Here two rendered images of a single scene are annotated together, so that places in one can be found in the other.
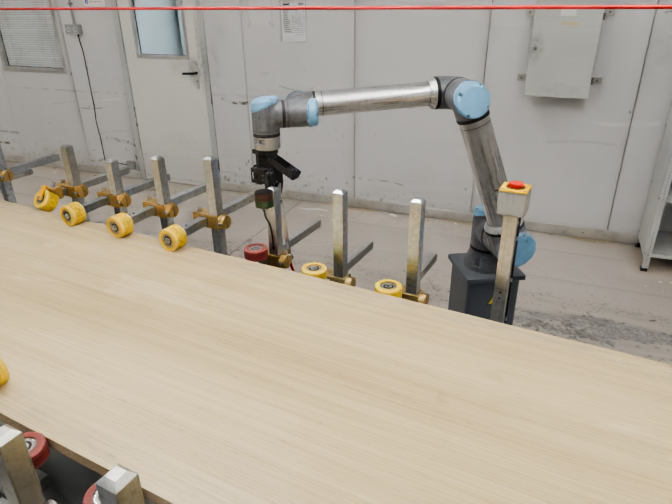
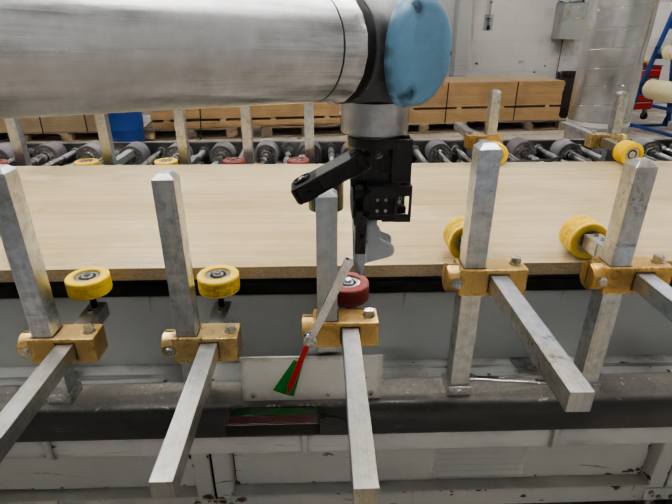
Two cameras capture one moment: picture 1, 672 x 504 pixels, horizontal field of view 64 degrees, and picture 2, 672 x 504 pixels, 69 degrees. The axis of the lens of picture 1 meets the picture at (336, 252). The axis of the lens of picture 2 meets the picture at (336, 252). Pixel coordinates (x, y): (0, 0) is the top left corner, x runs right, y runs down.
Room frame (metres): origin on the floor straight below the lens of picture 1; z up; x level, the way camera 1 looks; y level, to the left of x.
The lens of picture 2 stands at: (2.32, -0.16, 1.34)
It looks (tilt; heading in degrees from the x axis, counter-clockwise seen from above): 25 degrees down; 150
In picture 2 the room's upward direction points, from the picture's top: straight up
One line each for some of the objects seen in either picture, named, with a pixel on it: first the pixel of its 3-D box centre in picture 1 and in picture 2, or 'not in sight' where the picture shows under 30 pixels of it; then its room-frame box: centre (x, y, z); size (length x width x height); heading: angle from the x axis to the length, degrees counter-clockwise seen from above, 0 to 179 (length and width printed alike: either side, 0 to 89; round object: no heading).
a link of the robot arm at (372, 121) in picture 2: (266, 142); (374, 118); (1.77, 0.23, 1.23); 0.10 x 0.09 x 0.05; 152
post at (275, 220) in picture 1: (276, 253); (327, 317); (1.67, 0.21, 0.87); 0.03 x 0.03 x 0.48; 62
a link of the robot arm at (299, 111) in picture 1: (300, 112); not in sight; (1.80, 0.11, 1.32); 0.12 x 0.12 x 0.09; 9
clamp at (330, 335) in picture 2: (271, 258); (339, 326); (1.68, 0.23, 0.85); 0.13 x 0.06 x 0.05; 62
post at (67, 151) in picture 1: (78, 200); not in sight; (2.15, 1.09, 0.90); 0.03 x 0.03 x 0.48; 62
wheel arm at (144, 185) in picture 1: (123, 192); not in sight; (2.10, 0.87, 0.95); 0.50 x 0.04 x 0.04; 152
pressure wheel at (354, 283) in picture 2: (256, 261); (347, 305); (1.64, 0.27, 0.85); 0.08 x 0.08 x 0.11
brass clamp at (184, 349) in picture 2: (334, 280); (202, 342); (1.56, 0.01, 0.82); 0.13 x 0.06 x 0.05; 62
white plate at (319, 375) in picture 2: not in sight; (311, 378); (1.68, 0.17, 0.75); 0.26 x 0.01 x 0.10; 62
